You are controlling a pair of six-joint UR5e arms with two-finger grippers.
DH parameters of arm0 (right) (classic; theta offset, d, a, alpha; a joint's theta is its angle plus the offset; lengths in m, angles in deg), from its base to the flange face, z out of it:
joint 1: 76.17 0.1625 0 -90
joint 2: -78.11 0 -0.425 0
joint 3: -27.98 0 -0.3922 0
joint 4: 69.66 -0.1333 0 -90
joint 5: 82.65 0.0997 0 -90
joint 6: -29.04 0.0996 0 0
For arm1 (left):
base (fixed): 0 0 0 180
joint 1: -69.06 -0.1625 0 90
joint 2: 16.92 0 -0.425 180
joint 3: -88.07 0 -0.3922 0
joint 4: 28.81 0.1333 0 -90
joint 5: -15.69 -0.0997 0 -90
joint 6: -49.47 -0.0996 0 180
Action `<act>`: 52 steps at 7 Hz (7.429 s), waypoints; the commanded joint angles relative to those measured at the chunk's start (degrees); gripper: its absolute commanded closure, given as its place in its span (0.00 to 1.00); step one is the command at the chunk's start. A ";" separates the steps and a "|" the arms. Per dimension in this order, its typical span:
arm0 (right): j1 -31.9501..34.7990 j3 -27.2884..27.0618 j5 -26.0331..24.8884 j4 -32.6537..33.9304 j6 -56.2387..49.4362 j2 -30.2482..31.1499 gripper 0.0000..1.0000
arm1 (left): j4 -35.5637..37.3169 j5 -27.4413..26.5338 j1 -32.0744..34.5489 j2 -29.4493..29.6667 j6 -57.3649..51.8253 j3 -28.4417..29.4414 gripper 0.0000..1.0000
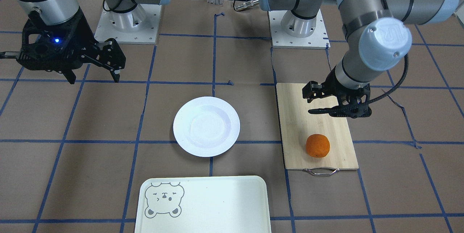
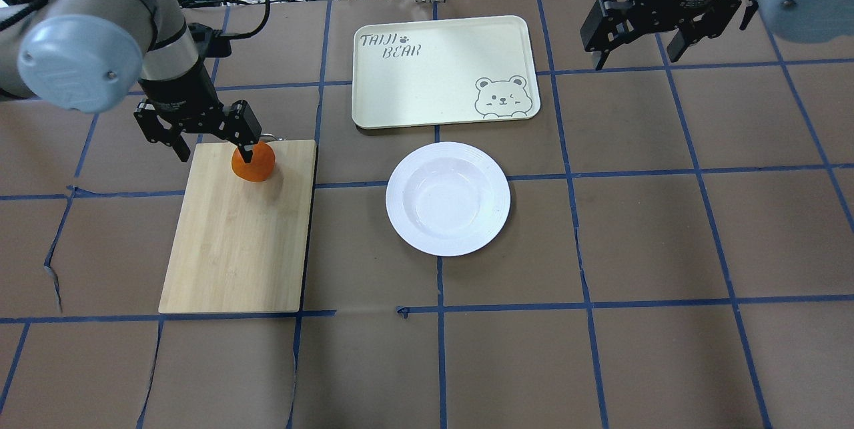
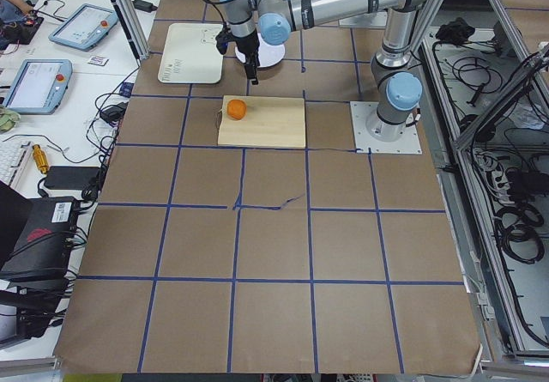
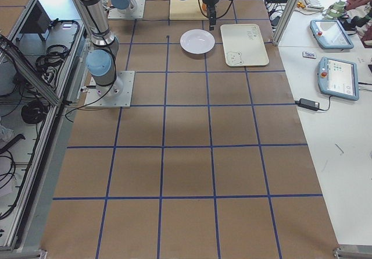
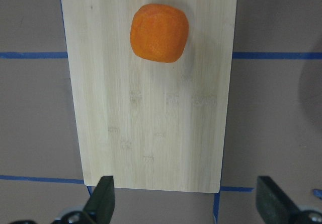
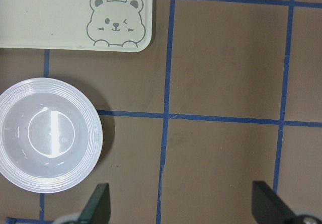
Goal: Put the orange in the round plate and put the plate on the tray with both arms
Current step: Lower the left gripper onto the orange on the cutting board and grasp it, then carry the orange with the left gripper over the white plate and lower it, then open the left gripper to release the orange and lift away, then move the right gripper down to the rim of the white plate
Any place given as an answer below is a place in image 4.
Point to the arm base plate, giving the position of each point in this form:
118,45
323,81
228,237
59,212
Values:
119,95
138,13

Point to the small printed card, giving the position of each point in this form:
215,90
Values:
307,54

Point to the cream bear tray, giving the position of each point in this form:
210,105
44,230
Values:
243,45

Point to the black power adapter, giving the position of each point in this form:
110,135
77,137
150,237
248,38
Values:
308,104

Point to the white round plate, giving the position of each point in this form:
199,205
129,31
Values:
197,41

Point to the bamboo cutting board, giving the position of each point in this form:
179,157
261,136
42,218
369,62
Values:
185,10

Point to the near teach pendant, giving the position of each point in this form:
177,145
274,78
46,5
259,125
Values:
338,78

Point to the aluminium frame post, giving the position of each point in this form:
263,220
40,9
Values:
284,20

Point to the teach pendant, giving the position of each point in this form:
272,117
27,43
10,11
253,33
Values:
338,78
330,34

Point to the far teach pendant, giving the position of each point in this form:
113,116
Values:
330,34

